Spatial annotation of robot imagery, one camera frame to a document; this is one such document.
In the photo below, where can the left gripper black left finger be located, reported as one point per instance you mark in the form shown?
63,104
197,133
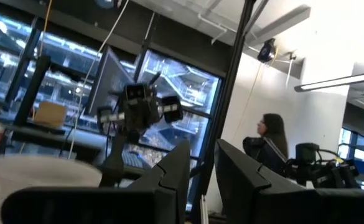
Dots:
107,205

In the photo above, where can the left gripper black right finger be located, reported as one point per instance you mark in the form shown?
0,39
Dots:
278,205

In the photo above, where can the grey speckled mug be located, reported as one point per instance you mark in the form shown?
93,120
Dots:
44,171

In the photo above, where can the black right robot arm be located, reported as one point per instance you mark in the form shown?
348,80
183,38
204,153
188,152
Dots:
138,112

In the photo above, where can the black robot arm on far table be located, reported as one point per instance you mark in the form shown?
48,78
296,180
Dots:
306,152

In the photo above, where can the black side desk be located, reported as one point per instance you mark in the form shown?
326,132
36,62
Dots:
76,140

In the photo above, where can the person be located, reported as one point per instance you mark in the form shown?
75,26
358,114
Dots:
275,130

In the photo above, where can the cardboard box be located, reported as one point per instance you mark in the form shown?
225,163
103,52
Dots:
49,114

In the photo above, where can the computer monitor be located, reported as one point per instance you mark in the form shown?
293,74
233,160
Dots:
110,74

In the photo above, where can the black monitor pole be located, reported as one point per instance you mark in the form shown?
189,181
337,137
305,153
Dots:
32,90

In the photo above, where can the long ceiling light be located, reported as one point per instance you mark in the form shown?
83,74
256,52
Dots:
340,81

